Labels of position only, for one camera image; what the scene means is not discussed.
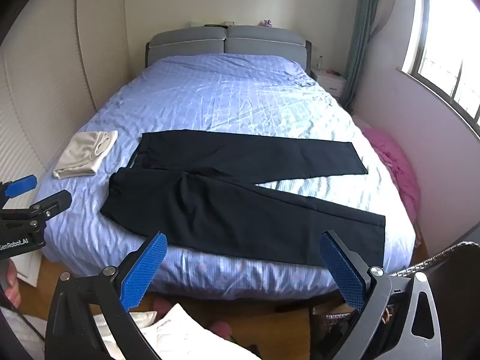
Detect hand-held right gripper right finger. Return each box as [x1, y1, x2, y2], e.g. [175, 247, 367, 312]
[318, 230, 445, 360]

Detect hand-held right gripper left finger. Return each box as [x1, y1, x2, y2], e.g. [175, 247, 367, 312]
[45, 231, 169, 360]

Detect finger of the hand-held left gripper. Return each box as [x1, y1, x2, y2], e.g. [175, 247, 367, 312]
[0, 190, 73, 230]
[0, 174, 38, 200]

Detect black pants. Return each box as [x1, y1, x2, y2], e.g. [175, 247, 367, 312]
[100, 129, 387, 271]

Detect person's left hand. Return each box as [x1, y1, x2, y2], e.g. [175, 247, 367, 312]
[0, 260, 22, 308]

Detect folded beige cloth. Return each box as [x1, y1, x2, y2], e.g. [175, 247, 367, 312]
[52, 130, 119, 180]

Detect white cloth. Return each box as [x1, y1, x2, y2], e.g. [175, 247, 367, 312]
[0, 302, 263, 360]

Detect pink blanket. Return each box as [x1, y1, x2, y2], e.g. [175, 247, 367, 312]
[359, 127, 421, 235]

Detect white wardrobe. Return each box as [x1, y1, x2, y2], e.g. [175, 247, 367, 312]
[0, 0, 130, 282]

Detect white nightstand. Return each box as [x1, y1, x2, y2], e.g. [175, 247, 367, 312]
[310, 68, 347, 103]

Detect bed with blue sheet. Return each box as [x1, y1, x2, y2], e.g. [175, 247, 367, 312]
[35, 53, 418, 301]

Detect green curtain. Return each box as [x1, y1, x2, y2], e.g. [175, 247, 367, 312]
[339, 0, 387, 114]

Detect window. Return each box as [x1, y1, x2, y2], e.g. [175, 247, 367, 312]
[395, 0, 480, 130]

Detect grey padded headboard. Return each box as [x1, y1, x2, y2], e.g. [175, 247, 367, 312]
[145, 25, 313, 74]

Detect braided strap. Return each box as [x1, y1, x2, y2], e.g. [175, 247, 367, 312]
[390, 241, 480, 279]

